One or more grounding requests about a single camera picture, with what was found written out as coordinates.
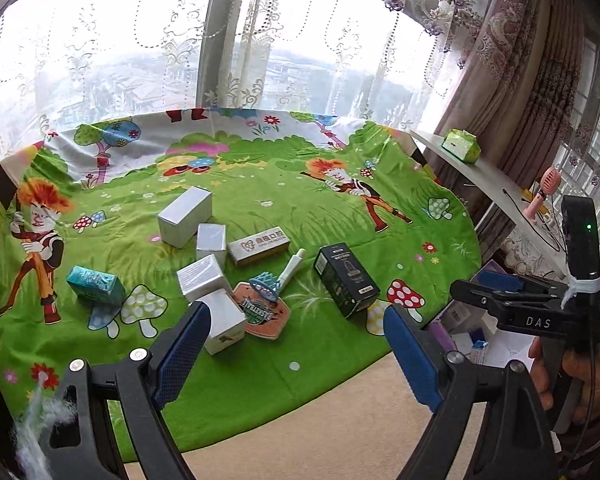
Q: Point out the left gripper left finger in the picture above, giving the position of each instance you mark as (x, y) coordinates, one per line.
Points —
(143, 383)

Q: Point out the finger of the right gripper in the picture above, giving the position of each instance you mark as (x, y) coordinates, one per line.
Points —
(500, 281)

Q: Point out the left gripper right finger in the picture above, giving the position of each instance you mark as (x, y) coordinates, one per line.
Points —
(514, 441)

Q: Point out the white box with bird logo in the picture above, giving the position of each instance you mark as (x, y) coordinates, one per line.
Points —
(228, 322)

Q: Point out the white box film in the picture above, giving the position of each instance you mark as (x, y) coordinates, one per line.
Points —
(201, 278)

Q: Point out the dental gold white box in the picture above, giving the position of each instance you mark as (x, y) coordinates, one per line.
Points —
(257, 246)

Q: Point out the white long box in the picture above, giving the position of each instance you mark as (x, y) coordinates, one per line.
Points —
(179, 221)

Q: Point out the small white cube box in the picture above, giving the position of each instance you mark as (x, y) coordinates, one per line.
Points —
(211, 240)

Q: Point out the blue flocked small box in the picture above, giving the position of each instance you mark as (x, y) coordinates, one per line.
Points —
(479, 340)

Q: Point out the right hand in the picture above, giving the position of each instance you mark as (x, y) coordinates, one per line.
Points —
(576, 366)

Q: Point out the purple cardboard storage box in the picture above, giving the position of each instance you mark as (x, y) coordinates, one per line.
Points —
(451, 328)

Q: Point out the white shelf board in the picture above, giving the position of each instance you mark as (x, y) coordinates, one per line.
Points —
(503, 193)

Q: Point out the pink handheld fan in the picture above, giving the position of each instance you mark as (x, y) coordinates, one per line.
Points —
(549, 184)

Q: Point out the green tissue box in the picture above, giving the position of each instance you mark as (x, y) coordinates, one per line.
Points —
(463, 145)

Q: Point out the black tall product box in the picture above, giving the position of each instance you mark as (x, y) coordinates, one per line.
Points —
(345, 279)

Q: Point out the teal small box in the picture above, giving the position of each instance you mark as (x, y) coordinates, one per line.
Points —
(97, 286)

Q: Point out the green cartoon tablecloth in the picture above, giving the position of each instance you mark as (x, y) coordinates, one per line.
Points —
(90, 196)

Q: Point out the orange hexagon badge pack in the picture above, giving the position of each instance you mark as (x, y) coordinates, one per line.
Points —
(264, 319)

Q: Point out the brown patterned curtain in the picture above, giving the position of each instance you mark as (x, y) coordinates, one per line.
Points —
(521, 76)

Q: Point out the white plastic handle brush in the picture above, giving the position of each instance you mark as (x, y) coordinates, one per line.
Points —
(291, 268)

